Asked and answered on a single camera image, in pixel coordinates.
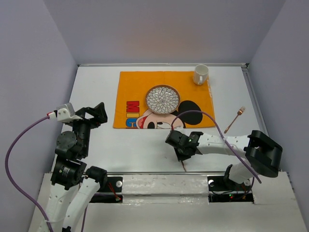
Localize copper fork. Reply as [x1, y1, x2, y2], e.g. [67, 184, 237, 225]
[224, 106, 246, 134]

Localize yellow Mickey Mouse cloth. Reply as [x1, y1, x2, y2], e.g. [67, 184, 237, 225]
[113, 71, 215, 129]

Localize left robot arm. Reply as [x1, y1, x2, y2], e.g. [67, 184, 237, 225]
[38, 102, 108, 232]

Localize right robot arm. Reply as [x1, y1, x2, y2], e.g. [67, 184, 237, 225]
[165, 130, 283, 190]

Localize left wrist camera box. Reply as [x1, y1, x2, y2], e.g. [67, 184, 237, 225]
[56, 102, 82, 123]

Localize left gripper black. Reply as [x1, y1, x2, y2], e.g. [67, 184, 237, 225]
[69, 101, 108, 156]

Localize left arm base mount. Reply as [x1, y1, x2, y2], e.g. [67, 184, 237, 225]
[90, 175, 123, 203]

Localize white ceramic mug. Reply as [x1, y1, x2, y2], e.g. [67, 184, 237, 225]
[193, 64, 209, 86]

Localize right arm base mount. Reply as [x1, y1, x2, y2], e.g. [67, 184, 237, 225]
[208, 176, 254, 203]

